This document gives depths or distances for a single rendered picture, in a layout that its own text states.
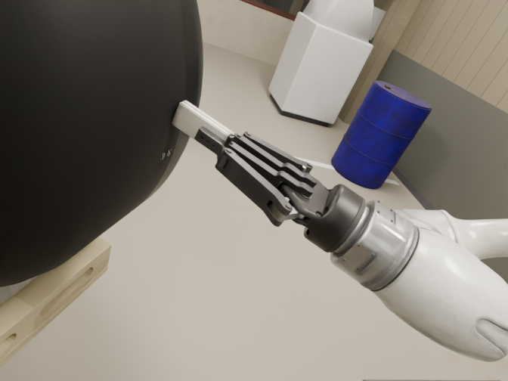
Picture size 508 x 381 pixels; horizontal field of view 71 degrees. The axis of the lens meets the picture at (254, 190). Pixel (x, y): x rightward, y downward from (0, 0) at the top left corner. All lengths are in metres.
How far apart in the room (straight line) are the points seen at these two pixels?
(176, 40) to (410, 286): 0.35
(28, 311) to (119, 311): 1.08
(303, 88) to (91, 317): 3.44
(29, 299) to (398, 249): 0.53
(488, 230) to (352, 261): 0.26
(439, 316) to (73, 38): 0.41
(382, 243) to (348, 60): 4.13
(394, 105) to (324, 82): 1.30
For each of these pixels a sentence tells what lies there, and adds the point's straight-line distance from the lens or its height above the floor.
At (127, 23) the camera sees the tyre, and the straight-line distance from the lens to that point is 0.35.
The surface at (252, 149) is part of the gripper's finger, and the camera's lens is 0.41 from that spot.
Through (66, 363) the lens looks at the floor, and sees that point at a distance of 1.59.
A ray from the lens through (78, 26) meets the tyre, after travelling 0.32.
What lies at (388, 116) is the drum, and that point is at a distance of 3.38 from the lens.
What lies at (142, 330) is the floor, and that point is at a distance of 1.67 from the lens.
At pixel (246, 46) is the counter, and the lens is 6.71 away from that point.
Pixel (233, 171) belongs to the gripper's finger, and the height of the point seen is 1.21.
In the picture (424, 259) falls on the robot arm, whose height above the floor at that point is 1.21.
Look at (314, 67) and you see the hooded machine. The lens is 4.33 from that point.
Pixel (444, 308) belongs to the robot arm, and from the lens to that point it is 0.42.
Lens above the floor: 1.39
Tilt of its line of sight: 31 degrees down
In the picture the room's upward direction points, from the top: 23 degrees clockwise
